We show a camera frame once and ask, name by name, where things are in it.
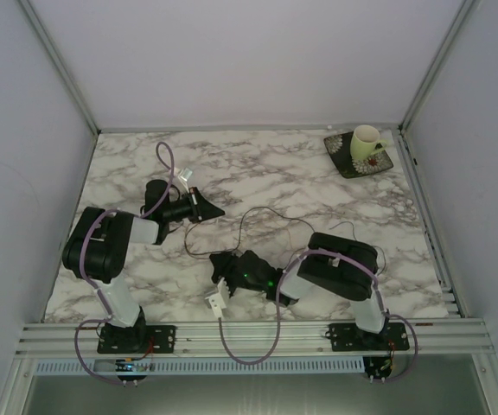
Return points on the aluminium front rail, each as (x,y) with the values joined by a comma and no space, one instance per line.
(254,339)

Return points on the grey slotted cable duct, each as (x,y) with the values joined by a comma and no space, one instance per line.
(187,366)

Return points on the right controller board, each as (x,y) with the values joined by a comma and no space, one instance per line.
(378,368)

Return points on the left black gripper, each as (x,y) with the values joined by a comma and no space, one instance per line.
(201,207)

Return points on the aluminium corner post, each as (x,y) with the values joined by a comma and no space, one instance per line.
(59,64)
(464,13)

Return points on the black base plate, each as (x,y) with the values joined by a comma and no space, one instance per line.
(345,337)
(159,339)

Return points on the right aluminium corner post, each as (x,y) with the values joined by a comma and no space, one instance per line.
(464,13)

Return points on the controller board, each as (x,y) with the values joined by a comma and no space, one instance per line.
(131,372)
(378,368)

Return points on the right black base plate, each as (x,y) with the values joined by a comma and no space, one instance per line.
(345,337)

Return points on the left controller board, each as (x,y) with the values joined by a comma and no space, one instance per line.
(131,372)

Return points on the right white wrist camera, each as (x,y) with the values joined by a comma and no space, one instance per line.
(218,299)

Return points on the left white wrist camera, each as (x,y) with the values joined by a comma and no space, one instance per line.
(183,176)

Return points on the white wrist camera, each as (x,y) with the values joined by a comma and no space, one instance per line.
(218,299)
(183,176)

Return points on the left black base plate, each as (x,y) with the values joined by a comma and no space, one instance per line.
(159,339)

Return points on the light green mug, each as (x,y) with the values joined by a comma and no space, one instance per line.
(366,142)

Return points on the left aluminium corner post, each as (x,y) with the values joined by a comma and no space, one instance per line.
(59,64)

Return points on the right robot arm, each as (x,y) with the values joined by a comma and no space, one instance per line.
(344,267)

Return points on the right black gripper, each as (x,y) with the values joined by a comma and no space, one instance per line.
(223,264)

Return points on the dark floral square plate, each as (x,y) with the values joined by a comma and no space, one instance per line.
(338,149)

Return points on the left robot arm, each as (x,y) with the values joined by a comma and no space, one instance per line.
(96,252)

